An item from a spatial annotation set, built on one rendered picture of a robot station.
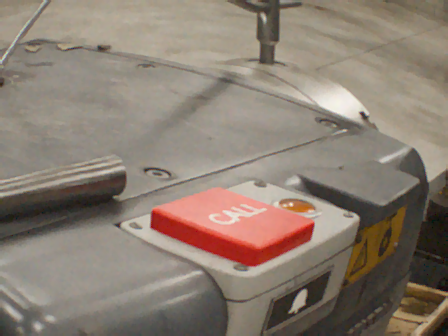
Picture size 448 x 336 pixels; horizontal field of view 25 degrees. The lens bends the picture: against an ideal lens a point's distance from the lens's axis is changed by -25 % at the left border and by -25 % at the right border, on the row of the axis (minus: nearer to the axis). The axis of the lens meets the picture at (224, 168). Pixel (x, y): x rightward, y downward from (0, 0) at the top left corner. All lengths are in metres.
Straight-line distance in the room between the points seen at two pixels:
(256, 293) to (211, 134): 0.22
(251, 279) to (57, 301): 0.13
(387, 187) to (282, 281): 0.17
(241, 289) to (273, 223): 0.05
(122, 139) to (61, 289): 0.26
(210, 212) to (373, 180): 0.17
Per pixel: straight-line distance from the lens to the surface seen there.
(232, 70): 1.05
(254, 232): 0.59
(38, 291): 0.49
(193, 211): 0.61
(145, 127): 0.77
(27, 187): 0.57
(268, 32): 1.10
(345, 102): 1.09
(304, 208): 0.66
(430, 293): 1.54
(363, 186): 0.74
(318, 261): 0.63
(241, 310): 0.58
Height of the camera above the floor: 1.46
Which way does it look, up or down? 17 degrees down
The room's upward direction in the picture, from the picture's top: 10 degrees clockwise
